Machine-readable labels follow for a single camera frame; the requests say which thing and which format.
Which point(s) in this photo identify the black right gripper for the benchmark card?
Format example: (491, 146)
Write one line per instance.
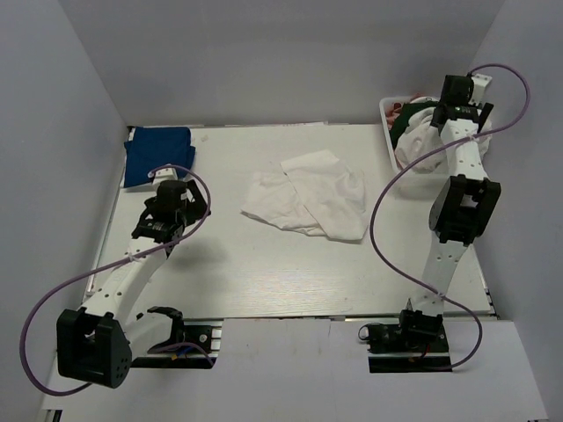
(482, 113)

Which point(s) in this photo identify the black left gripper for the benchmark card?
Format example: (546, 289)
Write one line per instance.
(196, 207)

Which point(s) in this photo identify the dark green t shirt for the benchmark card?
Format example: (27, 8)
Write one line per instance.
(402, 122)

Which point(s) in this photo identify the cream white t shirt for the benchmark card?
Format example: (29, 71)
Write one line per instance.
(438, 162)

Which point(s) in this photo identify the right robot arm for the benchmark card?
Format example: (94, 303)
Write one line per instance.
(460, 212)

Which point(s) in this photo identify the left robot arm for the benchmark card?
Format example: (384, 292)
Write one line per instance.
(98, 342)

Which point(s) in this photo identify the folded blue t shirt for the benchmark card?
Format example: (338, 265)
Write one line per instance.
(150, 147)

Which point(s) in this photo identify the pink garment in basket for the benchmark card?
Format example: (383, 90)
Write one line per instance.
(392, 113)

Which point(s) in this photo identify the white plastic laundry basket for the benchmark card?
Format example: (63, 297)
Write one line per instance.
(407, 128)

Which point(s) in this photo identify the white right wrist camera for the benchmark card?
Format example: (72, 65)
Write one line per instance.
(480, 84)

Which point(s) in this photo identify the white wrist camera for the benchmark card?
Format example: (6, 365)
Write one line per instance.
(480, 84)
(160, 175)

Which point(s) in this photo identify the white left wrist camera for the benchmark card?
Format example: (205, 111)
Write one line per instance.
(160, 175)

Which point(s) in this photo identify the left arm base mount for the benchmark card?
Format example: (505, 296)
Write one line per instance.
(198, 349)

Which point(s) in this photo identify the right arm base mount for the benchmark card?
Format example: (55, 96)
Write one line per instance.
(417, 343)

